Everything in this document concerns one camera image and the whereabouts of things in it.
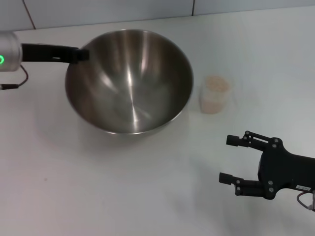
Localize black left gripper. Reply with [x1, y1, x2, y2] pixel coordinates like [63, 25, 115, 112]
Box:
[21, 43, 90, 65]

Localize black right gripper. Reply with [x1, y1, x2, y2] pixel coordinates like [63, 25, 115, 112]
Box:
[218, 130, 315, 199]

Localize stainless steel mixing bowl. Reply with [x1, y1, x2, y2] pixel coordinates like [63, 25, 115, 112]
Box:
[64, 29, 193, 135]

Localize clear plastic cup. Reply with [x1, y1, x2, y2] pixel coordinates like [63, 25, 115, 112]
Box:
[200, 74, 233, 115]

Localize right arm connector cable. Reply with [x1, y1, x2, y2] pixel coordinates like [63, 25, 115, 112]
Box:
[296, 190, 315, 212]

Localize arm connector cable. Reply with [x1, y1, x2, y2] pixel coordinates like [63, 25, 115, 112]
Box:
[296, 190, 315, 212]
[0, 65, 30, 91]

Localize left arm connector cable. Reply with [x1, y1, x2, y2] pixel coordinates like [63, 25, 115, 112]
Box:
[0, 65, 30, 91]

